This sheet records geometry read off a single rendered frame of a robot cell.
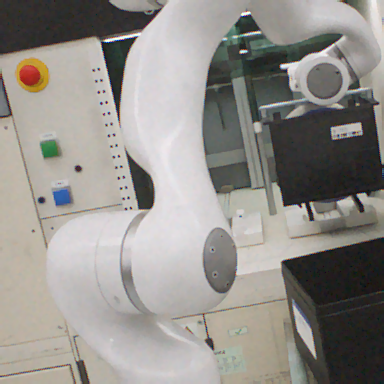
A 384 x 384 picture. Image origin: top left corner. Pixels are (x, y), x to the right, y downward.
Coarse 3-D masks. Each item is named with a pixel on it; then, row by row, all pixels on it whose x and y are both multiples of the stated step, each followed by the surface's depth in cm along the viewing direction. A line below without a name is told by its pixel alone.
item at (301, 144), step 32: (288, 64) 158; (288, 128) 151; (320, 128) 151; (352, 128) 151; (288, 160) 153; (320, 160) 153; (352, 160) 153; (288, 192) 155; (320, 192) 154; (352, 192) 154
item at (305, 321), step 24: (288, 264) 142; (312, 264) 143; (336, 264) 144; (360, 264) 144; (288, 288) 138; (312, 288) 144; (336, 288) 145; (360, 288) 145; (312, 312) 119; (336, 312) 116; (360, 312) 117; (312, 336) 124; (336, 336) 117; (360, 336) 118; (312, 360) 129; (336, 360) 118; (360, 360) 119
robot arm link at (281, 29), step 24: (264, 0) 114; (288, 0) 116; (312, 0) 124; (264, 24) 119; (288, 24) 118; (312, 24) 121; (336, 24) 122; (360, 24) 125; (360, 48) 128; (360, 72) 132
